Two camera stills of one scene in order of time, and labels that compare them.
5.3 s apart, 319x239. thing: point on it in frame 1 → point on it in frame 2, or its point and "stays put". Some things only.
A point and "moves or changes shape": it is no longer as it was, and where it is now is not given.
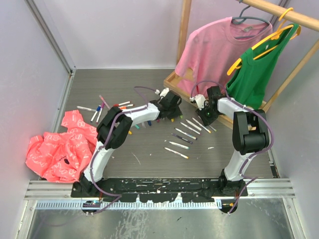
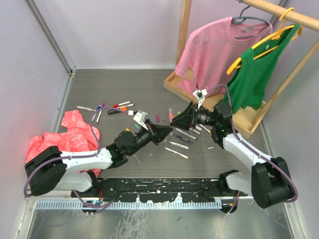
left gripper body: [174, 112] → [146, 136]
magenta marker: [194, 130] stays put
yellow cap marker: [201, 125] stays put
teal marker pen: [186, 148] stays put
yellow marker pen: [177, 153] stays put
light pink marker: [104, 101] moves or changes shape
